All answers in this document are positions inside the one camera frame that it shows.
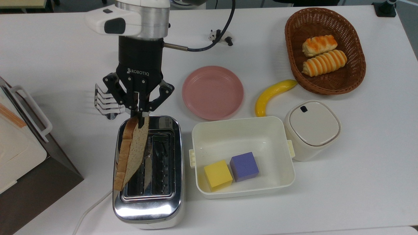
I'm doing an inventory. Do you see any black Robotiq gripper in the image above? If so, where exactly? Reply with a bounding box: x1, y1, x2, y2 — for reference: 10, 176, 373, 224
103, 35, 175, 128

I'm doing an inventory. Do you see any brown bread slice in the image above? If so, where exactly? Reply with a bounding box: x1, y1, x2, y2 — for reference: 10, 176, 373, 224
113, 116, 151, 192

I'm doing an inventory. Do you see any cream chrome toaster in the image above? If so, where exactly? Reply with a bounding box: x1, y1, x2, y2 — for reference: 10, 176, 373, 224
113, 115, 184, 230

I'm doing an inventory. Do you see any short striped bread roll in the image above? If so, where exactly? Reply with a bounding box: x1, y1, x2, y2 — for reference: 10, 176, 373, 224
302, 35, 338, 58

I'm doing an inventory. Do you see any long striped bread roll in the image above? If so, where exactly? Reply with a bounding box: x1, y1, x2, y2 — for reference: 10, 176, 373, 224
302, 49, 347, 77

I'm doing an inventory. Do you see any metal toast rack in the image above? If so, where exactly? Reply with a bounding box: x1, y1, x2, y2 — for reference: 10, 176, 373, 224
94, 84, 126, 120

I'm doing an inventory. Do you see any pink plastic plate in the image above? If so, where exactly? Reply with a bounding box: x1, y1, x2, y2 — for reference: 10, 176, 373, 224
182, 66, 244, 120

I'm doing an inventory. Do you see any small panda figure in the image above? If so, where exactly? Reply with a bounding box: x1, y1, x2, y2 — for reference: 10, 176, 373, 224
208, 29, 234, 46

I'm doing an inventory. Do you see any yellow foam cube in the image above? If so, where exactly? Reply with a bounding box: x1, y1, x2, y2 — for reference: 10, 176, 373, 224
204, 160, 233, 192

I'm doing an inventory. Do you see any white plastic storage box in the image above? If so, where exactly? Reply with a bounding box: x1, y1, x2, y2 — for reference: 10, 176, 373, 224
189, 116, 296, 199

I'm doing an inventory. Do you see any purple foam cube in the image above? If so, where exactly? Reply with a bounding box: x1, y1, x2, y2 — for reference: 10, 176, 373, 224
230, 152, 260, 182

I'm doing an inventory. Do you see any yellow toy banana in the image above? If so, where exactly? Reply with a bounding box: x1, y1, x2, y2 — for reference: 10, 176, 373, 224
255, 79, 298, 117

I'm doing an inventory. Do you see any white appliance on brown base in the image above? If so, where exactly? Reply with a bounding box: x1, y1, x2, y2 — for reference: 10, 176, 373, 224
0, 77, 84, 235

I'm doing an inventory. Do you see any cream toy cabinet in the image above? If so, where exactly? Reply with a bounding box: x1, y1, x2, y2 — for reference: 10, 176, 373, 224
0, 78, 53, 195

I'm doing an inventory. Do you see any small white lidded bin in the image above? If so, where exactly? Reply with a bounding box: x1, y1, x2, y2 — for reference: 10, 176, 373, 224
283, 100, 342, 162

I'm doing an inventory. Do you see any brown wicker basket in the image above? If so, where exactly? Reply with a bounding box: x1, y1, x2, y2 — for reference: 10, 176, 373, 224
284, 7, 366, 96

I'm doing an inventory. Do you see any black desk clamp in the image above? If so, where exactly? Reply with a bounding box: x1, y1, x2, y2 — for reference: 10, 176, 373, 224
372, 0, 397, 18

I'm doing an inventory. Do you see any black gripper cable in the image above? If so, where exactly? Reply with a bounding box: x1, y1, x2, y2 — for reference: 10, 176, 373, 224
163, 0, 236, 53

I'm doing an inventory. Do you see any white toaster power cable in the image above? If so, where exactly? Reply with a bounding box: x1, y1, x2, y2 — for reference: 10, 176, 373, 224
72, 189, 114, 235

